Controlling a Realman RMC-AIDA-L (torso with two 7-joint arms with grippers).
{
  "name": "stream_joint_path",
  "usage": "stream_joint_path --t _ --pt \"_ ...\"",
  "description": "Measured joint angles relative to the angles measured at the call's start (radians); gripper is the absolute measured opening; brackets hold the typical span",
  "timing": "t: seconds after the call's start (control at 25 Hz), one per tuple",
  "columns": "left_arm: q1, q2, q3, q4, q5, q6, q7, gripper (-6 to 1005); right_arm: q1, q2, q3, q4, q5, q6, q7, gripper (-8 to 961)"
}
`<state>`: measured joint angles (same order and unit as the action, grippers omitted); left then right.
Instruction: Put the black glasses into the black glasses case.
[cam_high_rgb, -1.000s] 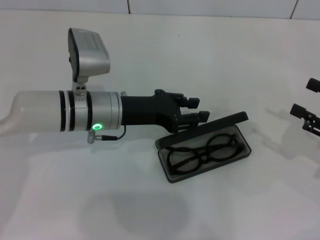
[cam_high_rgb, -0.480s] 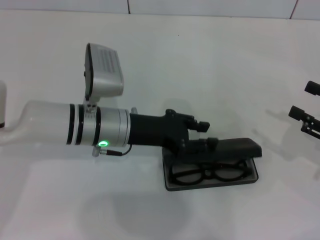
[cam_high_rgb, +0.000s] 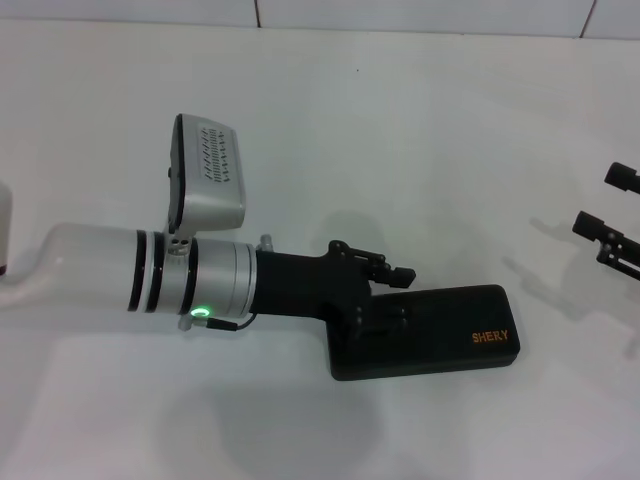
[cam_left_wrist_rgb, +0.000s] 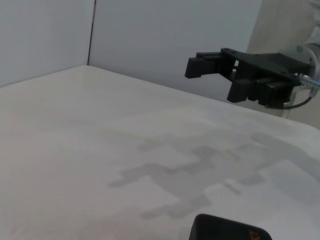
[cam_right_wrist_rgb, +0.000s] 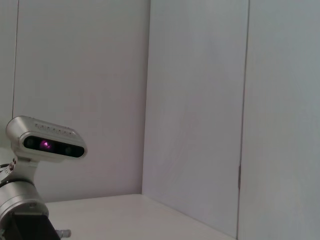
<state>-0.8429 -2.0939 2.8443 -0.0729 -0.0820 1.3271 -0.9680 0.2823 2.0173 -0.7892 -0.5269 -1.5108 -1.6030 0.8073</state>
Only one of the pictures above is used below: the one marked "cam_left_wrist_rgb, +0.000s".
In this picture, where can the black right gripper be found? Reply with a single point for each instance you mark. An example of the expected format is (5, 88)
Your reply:
(270, 67)

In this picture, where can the black glasses case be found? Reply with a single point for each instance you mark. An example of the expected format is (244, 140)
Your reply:
(220, 230)

